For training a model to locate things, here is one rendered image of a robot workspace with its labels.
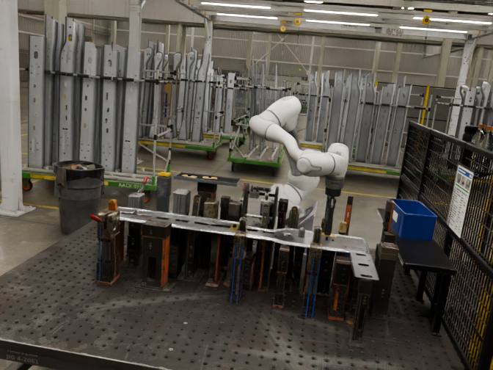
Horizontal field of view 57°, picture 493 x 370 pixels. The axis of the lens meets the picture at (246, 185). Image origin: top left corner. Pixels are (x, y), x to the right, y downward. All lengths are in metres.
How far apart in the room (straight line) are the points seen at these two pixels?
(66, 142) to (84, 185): 2.03
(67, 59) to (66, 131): 0.97
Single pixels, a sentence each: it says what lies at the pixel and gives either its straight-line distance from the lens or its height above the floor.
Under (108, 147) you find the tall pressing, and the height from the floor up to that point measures 0.65.
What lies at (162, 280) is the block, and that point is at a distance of 2.28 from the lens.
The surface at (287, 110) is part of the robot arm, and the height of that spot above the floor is 1.59.
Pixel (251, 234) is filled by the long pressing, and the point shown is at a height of 1.00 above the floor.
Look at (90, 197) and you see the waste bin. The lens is 4.90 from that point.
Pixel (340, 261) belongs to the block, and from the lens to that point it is 2.10.
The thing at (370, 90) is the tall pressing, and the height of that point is 1.72.
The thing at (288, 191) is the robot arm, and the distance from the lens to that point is 2.91.
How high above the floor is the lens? 1.74
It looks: 13 degrees down
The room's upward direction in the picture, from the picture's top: 5 degrees clockwise
